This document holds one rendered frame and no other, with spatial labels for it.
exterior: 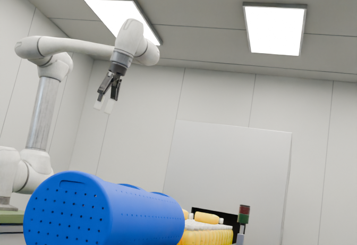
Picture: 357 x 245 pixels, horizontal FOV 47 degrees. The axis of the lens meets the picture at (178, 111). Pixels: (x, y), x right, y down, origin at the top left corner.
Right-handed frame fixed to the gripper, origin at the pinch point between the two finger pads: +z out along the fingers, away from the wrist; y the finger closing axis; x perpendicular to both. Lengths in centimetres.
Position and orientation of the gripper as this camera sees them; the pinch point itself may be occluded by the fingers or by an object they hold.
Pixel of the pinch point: (102, 109)
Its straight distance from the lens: 180.3
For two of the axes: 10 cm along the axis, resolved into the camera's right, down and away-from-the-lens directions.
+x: -9.3, -3.2, 1.8
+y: 1.5, 1.3, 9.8
